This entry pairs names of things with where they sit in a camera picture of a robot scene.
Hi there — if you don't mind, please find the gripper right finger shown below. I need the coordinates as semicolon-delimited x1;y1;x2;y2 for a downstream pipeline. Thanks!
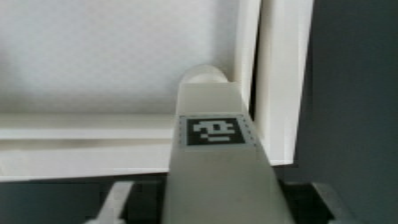
312;183;362;224

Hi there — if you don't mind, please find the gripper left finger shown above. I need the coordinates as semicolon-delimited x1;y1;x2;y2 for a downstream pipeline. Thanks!
83;181;135;224

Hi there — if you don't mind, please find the white desk leg with tag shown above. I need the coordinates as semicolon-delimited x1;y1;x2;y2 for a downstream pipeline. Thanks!
161;65;295;224

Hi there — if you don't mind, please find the white desk top tray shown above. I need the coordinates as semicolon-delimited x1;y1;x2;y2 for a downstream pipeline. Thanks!
0;0;261;181

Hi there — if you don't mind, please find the white right fence bar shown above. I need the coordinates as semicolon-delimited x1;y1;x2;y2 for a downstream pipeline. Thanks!
254;0;314;165

